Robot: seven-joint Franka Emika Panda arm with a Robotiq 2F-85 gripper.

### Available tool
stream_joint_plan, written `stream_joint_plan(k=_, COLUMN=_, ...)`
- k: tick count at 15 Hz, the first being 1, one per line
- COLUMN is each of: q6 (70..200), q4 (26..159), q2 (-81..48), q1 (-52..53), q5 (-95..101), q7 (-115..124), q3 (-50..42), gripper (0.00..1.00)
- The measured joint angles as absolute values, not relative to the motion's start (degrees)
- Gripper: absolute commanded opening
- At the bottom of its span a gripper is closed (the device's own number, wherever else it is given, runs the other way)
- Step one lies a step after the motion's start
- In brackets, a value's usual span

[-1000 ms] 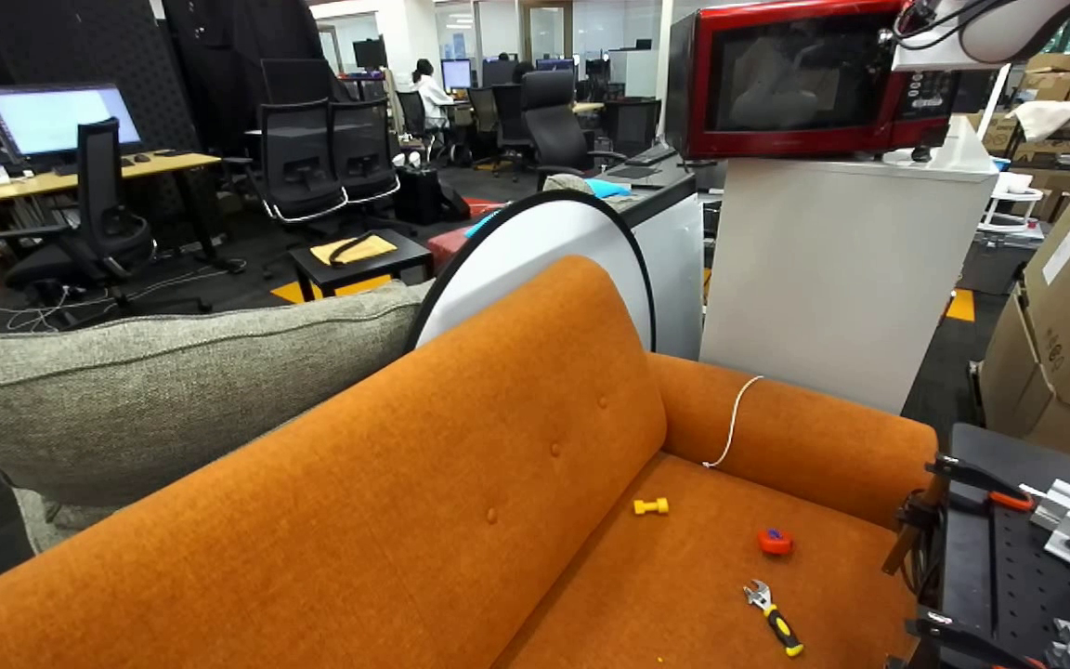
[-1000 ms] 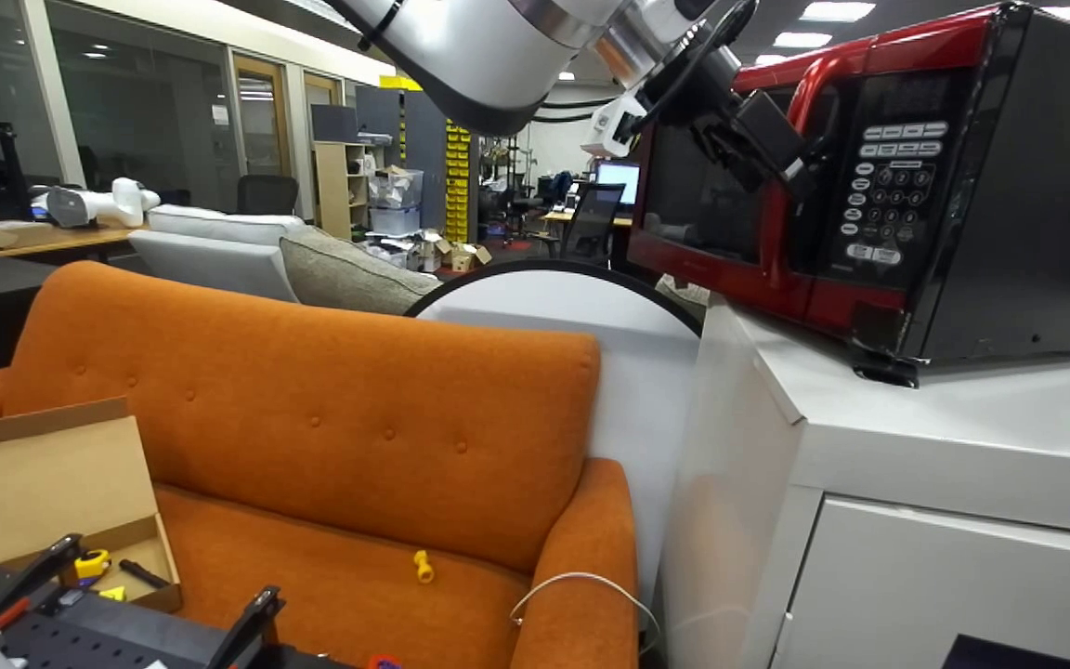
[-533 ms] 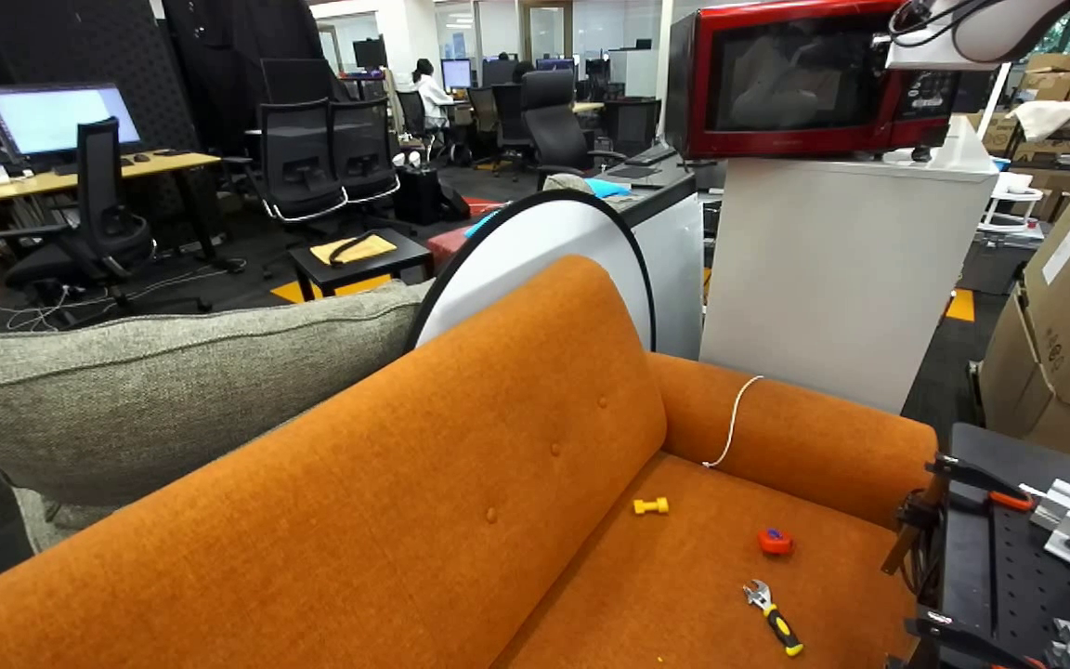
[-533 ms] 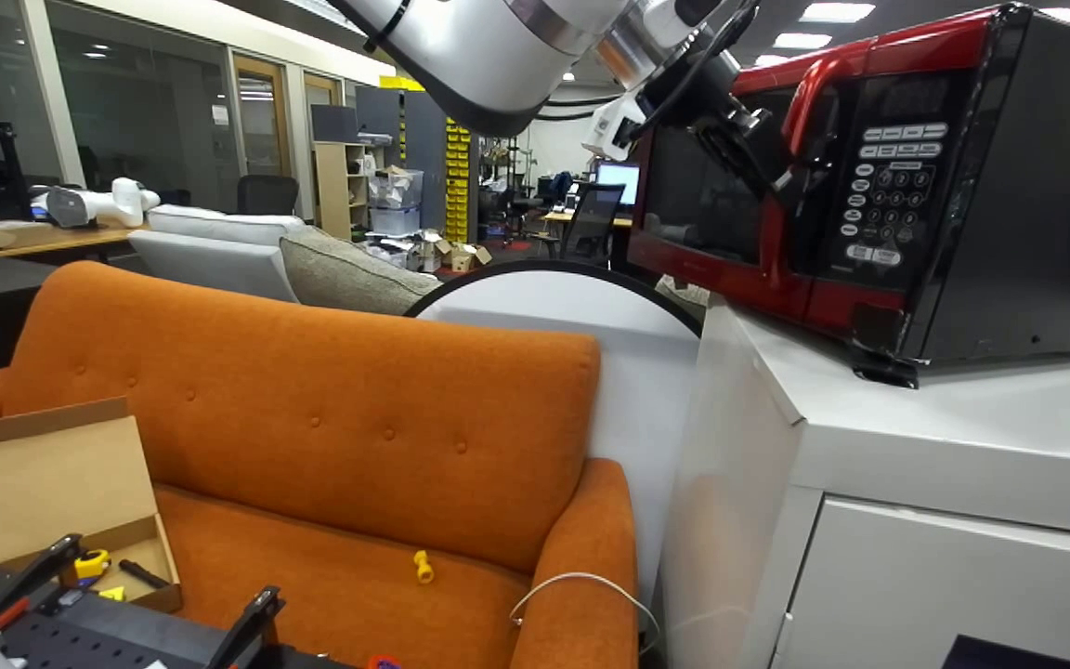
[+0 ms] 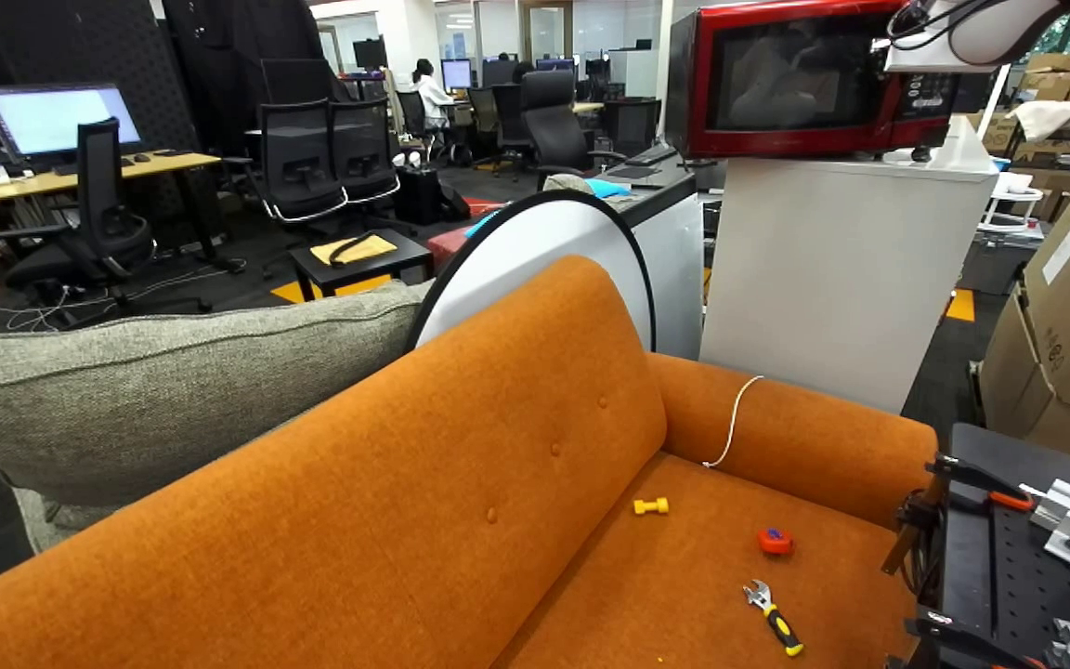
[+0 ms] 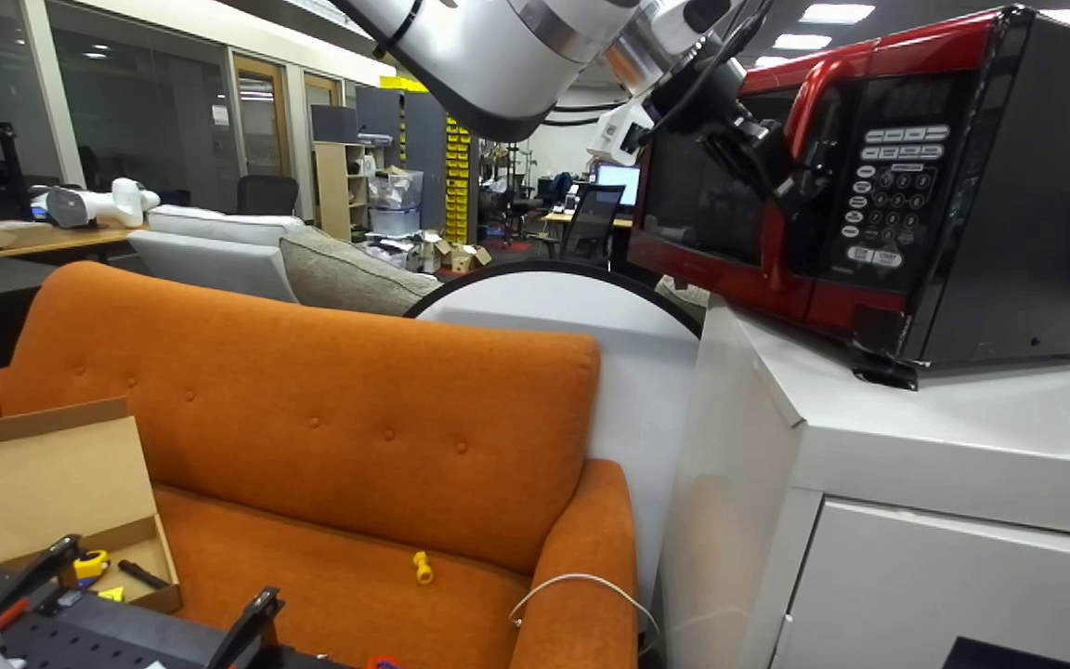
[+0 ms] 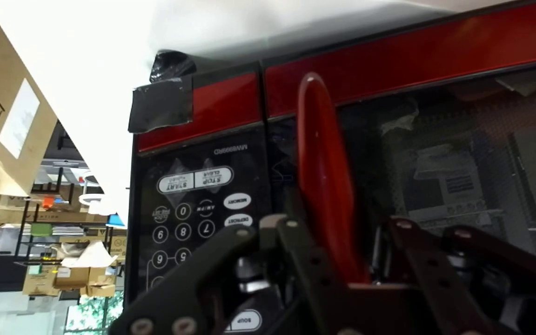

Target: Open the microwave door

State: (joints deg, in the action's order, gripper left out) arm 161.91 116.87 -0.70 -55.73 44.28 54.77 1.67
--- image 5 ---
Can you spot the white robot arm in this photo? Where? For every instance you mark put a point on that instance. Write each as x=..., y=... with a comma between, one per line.
x=993, y=30

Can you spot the red and black microwave oven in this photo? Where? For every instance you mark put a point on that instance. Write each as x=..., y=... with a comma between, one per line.
x=683, y=76

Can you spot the round white panel black rim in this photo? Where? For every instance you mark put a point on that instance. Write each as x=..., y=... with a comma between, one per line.
x=536, y=246

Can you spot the small black side table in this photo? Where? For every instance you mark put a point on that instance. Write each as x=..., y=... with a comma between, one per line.
x=369, y=267

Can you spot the orange fabric sofa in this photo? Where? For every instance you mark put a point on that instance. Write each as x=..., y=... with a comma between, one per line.
x=436, y=495

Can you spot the yellow notepad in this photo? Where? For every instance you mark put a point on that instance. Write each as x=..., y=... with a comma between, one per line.
x=354, y=250

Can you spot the yellow toy dumbbell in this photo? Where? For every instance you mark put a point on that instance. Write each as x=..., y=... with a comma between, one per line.
x=650, y=507

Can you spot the black office chair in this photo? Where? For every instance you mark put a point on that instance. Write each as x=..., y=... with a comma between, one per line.
x=553, y=124
x=300, y=153
x=365, y=150
x=101, y=225

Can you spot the seated person in white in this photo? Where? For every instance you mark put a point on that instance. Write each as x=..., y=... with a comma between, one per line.
x=427, y=90

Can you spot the white cabinet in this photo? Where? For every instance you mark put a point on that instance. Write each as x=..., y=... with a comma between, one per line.
x=833, y=273

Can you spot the small red cap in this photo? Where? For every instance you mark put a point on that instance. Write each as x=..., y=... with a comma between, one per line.
x=776, y=544

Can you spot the grey fabric cushion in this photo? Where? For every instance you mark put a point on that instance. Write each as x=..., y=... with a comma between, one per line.
x=129, y=396

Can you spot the wooden office desk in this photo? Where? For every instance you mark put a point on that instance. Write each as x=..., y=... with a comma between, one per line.
x=64, y=178

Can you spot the computer monitor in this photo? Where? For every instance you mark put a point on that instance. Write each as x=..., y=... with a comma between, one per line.
x=58, y=116

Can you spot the black perforated table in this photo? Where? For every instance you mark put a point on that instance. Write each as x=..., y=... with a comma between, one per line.
x=1003, y=580

